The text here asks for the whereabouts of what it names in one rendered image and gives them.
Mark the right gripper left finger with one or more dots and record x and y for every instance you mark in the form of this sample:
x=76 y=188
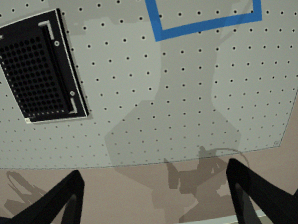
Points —
x=46 y=209

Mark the blue tape outline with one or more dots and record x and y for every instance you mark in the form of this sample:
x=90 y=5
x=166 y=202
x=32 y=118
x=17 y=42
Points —
x=200 y=26

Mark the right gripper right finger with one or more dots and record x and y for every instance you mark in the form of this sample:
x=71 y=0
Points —
x=281 y=207

